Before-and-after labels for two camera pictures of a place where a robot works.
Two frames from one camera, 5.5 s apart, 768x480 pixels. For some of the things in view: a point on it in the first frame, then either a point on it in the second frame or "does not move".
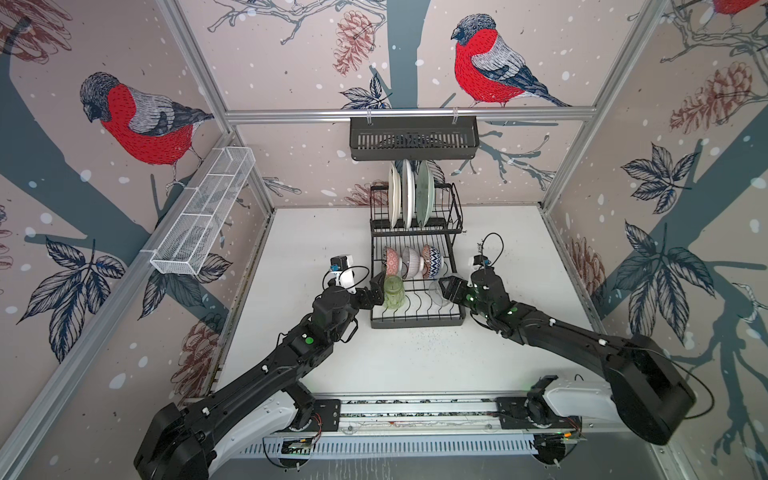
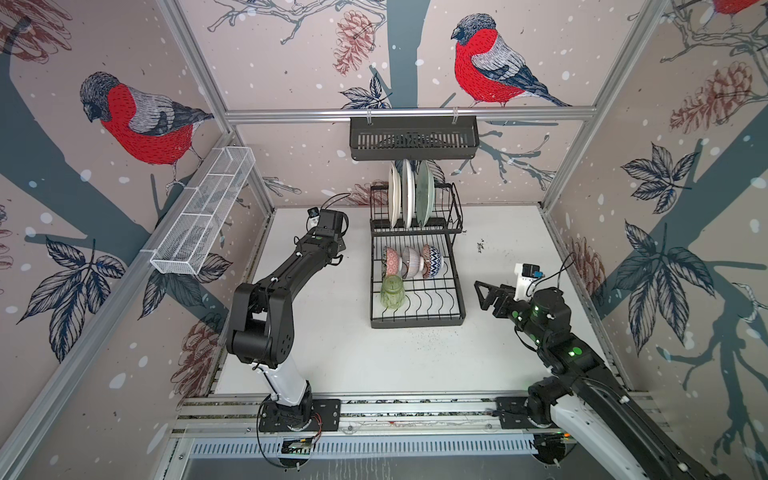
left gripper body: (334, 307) -> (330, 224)
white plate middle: (408, 194) does not move
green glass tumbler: (394, 292) does not move
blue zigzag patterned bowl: (435, 261) does not move
